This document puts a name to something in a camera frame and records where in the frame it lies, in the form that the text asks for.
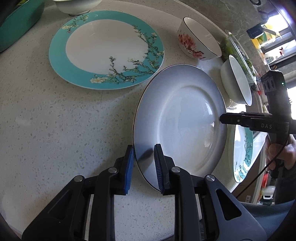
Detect person right hand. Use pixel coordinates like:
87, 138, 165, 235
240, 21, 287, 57
265, 135, 296, 170

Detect teal plastic basin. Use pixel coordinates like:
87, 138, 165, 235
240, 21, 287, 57
1, 0, 45, 52

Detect glass dish with greens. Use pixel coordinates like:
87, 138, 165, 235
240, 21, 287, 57
219, 30, 256, 85

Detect teal floral plate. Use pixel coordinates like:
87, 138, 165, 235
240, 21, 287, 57
49, 11, 165, 90
233, 125, 253, 183

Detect black cable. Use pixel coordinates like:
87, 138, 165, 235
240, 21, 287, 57
235, 122, 291, 198

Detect white bowl red flowers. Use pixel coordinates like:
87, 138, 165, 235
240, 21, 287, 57
177, 16, 222, 61

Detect plain white bowl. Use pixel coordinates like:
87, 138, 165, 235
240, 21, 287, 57
220, 55, 252, 106

